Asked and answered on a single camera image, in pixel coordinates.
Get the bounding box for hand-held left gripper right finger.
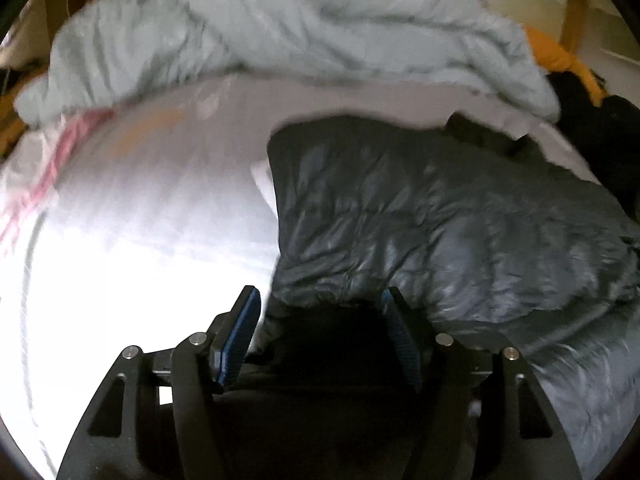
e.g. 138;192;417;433
380;286;583;480

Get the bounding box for light grey duvet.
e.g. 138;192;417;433
15;0;561;128

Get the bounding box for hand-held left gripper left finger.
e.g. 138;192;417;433
57;285;263;480

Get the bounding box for black puffer jacket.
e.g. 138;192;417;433
250;110;640;480

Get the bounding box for white bed sheet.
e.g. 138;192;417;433
0;72;601;480

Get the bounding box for orange pillow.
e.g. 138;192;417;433
522;25;608;106

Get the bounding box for dark green padded coat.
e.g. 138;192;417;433
547;72;640;221

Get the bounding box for pink and white cloth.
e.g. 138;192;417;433
0;107;118;241

